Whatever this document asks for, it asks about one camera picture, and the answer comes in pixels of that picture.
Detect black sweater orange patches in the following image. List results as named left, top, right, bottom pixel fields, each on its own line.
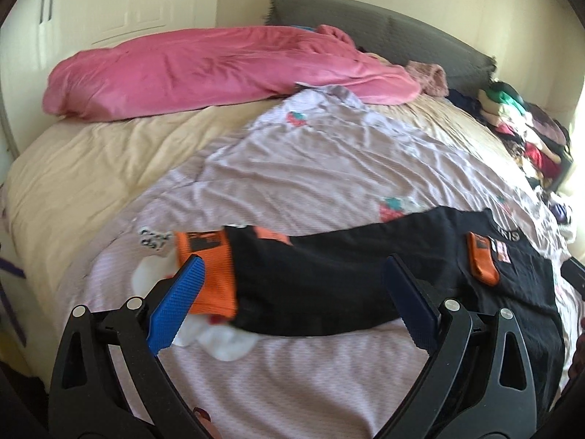
left=174, top=206, right=564, bottom=411

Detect pile of folded clothes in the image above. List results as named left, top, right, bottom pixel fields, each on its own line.
left=477, top=81, right=573, bottom=192

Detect right hand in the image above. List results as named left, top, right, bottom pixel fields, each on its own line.
left=568, top=318, right=585, bottom=380

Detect lilac strawberry print quilt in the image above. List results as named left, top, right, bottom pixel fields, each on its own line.
left=57, top=88, right=578, bottom=438

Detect dark navy garment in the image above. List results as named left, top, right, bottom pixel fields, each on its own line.
left=446, top=89, right=483, bottom=120

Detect pink fuzzy garment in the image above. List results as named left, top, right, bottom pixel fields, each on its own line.
left=404, top=60, right=449, bottom=97

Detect pink fleece blanket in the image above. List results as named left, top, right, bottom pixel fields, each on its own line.
left=42, top=25, right=422, bottom=122

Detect grey quilted headboard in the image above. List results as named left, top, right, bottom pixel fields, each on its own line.
left=266, top=0, right=497, bottom=96

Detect cream wardrobe cabinet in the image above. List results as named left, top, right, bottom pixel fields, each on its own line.
left=1, top=0, right=218, bottom=50

